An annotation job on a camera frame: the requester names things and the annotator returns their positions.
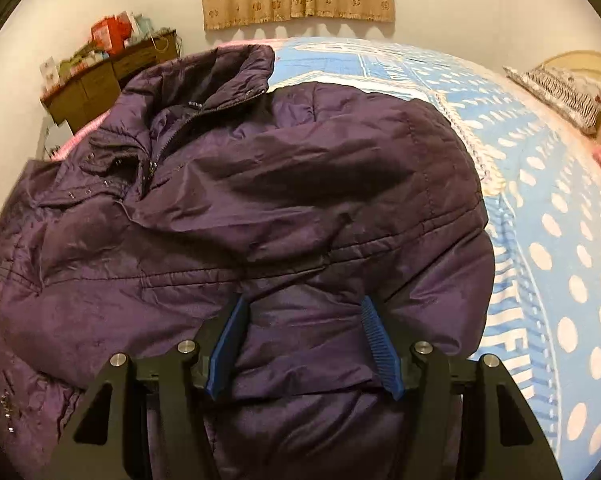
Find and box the red box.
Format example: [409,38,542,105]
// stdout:
[90,16,131,56]

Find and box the brown wooden cabinet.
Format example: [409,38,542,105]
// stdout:
[40,30,181,133]

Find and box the purple padded jacket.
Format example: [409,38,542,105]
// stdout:
[0,44,496,480]

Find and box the striped pillow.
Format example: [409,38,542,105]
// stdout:
[503,64,601,135]

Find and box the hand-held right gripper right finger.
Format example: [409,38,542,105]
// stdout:
[359,295,564,480]

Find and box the round wooden headboard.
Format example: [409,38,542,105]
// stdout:
[541,50,601,136]

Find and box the blue pink printed bedspread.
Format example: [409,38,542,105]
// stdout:
[0,35,601,480]

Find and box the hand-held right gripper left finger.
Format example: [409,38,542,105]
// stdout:
[33,296,251,480]

